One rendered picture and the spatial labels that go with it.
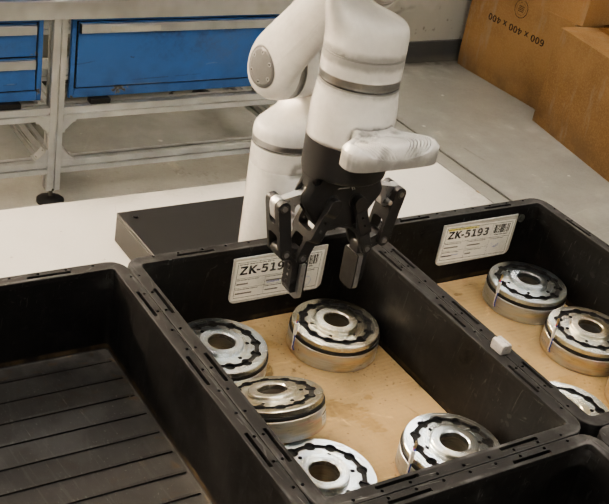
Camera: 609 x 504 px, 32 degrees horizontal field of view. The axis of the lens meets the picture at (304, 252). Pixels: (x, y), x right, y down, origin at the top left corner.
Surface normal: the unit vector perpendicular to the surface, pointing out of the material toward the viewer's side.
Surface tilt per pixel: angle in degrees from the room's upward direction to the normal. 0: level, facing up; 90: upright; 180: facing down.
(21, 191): 0
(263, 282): 90
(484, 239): 90
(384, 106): 82
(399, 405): 0
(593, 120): 90
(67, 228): 0
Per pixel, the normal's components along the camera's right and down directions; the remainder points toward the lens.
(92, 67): 0.51, 0.50
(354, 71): -0.22, 0.43
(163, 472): 0.16, -0.86
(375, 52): 0.15, 0.45
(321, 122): -0.69, 0.25
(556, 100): -0.93, 0.04
